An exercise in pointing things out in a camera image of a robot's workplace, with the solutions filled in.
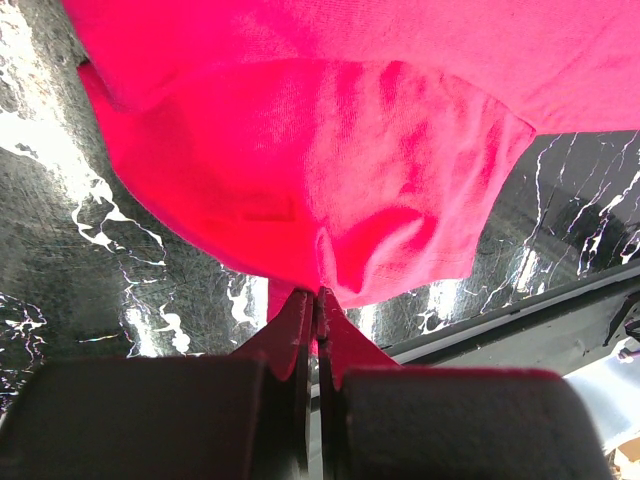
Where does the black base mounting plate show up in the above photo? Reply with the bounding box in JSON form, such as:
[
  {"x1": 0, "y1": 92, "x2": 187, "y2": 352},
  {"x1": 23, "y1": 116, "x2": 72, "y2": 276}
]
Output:
[{"x1": 385, "y1": 260, "x2": 639, "y2": 375}]

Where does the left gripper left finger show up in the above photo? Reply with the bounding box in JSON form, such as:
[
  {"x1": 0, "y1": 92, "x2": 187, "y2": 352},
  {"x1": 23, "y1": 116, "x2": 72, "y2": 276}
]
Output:
[{"x1": 1, "y1": 291, "x2": 313, "y2": 479}]

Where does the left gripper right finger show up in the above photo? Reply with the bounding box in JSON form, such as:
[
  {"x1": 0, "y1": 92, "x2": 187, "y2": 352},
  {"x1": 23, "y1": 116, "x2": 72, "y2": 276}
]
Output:
[{"x1": 317, "y1": 289, "x2": 611, "y2": 479}]

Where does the pink t shirt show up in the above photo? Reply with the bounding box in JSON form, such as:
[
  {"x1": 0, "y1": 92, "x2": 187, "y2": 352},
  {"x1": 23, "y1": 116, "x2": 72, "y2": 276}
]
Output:
[{"x1": 64, "y1": 1, "x2": 639, "y2": 312}]

